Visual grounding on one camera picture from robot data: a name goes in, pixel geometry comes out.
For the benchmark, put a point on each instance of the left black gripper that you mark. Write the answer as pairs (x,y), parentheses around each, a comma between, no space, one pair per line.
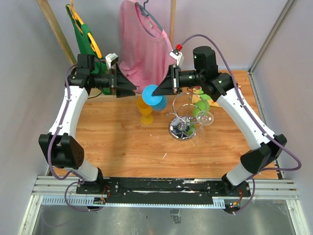
(122,81)

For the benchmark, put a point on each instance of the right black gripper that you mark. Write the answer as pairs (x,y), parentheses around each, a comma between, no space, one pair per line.
(170,84)

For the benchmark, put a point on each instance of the blue plastic wine glass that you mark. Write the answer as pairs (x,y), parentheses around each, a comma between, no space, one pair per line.
(158,102)

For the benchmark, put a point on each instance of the orange plastic wine glass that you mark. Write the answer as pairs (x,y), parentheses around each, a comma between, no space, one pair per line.
(145,110)

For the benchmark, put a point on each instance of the green plastic wine glass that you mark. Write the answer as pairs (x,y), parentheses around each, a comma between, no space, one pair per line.
(200,101)

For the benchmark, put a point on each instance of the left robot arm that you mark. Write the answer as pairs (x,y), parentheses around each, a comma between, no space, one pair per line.
(62,151)

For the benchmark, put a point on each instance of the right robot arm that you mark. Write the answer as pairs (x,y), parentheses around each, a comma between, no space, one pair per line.
(265,145)

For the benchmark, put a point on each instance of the chrome wine glass rack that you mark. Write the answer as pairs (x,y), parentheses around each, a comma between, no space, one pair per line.
(183,126)

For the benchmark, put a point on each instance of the clear wine glass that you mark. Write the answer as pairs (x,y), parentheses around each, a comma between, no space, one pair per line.
(204,118)

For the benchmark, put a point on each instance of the wooden clothes rack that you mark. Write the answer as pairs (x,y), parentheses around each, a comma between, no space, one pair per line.
(103,24)

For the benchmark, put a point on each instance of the yellow printed folded cloth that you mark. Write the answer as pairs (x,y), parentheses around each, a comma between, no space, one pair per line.
(212,101)

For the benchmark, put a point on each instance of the pink t-shirt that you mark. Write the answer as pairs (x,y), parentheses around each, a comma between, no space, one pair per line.
(144,60)

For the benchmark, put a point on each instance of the yellow clothes hanger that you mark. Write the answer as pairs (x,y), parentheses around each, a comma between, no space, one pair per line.
(94,44)

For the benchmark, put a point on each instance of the green vest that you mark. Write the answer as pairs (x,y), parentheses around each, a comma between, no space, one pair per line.
(84,36)

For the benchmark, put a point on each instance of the grey clothes hanger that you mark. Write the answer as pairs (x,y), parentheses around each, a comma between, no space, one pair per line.
(147,21)

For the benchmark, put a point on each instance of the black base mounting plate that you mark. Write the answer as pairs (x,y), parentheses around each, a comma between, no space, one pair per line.
(162,190)

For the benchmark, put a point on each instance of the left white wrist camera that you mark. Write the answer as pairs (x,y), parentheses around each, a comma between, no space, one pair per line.
(111,59)

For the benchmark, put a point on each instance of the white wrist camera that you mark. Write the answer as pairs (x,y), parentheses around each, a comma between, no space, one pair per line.
(177,55)
(111,59)

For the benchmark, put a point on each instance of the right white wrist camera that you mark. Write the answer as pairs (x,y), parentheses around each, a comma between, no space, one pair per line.
(177,55)

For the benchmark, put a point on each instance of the aluminium frame rail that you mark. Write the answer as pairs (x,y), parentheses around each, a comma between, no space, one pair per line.
(50,191)

